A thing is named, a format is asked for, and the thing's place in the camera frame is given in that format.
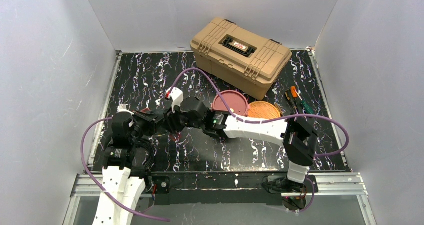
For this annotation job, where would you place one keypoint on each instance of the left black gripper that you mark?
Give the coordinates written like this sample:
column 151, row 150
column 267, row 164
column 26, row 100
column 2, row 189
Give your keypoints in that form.
column 145, row 118

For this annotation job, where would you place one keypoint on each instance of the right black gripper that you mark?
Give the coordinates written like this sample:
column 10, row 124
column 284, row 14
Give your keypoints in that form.
column 168, row 121

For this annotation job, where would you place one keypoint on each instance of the red round lid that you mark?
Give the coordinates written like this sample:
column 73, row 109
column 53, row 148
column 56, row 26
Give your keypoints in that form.
column 236, row 101

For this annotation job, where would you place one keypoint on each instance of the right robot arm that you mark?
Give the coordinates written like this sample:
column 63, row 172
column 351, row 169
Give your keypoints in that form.
column 295, row 135

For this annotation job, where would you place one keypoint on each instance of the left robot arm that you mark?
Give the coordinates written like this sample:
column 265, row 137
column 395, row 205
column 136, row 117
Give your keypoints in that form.
column 122, row 184

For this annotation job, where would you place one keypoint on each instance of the tan plastic toolbox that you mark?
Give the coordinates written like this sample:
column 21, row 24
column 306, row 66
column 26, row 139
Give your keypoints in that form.
column 245, row 60

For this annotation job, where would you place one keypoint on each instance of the orange green screwdriver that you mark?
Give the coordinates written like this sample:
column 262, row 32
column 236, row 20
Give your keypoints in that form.
column 299, row 100

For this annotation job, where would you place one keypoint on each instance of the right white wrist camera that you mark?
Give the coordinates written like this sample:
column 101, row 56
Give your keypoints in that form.
column 175, row 95

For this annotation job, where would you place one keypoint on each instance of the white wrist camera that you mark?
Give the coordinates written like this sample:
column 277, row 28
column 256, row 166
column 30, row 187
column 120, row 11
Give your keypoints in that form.
column 124, row 108
column 175, row 95

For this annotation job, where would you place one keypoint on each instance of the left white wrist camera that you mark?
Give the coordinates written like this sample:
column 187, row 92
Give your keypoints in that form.
column 124, row 108

